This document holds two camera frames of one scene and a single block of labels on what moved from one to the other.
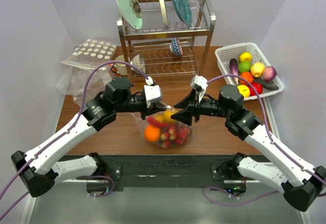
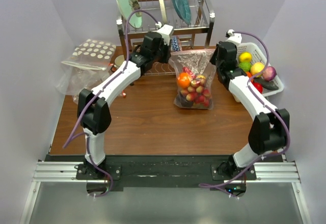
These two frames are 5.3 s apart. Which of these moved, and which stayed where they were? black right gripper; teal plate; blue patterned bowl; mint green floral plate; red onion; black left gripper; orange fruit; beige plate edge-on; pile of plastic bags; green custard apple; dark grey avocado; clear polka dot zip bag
Moved: clear polka dot zip bag; orange fruit; black left gripper; black right gripper
Stayed: mint green floral plate; teal plate; red onion; beige plate edge-on; dark grey avocado; blue patterned bowl; green custard apple; pile of plastic bags
